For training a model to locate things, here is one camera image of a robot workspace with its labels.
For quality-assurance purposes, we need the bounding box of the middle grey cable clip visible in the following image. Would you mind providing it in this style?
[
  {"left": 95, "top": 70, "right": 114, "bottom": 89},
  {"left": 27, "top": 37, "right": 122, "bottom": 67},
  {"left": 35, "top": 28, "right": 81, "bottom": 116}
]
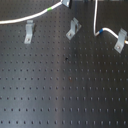
[{"left": 66, "top": 18, "right": 81, "bottom": 40}]

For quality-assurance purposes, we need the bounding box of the grey cable clip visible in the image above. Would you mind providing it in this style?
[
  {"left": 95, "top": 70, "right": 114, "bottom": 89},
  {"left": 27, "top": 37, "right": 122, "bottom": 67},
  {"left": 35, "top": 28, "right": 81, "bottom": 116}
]
[
  {"left": 66, "top": 18, "right": 81, "bottom": 40},
  {"left": 114, "top": 29, "right": 127, "bottom": 53},
  {"left": 62, "top": 0, "right": 72, "bottom": 8},
  {"left": 24, "top": 20, "right": 35, "bottom": 44}
]

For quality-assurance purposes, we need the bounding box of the white cable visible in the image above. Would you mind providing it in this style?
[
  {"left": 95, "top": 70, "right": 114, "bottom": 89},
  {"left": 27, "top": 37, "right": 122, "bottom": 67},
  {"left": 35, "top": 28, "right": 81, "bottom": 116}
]
[{"left": 0, "top": 0, "right": 128, "bottom": 44}]

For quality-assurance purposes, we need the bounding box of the left grey cable clip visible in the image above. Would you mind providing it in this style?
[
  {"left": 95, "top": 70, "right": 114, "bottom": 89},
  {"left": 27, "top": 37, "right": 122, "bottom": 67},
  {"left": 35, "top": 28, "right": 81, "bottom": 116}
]
[{"left": 24, "top": 20, "right": 35, "bottom": 44}]

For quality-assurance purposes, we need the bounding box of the top grey cable clip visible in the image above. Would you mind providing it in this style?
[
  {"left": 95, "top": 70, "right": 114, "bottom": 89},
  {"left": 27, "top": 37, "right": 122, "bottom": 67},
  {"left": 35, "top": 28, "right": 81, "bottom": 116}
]
[{"left": 62, "top": 0, "right": 72, "bottom": 8}]

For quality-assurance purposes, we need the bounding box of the right grey cable clip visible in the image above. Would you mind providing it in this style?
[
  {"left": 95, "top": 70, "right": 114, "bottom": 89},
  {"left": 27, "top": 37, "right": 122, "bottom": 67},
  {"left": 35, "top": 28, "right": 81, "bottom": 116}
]
[{"left": 114, "top": 29, "right": 127, "bottom": 53}]

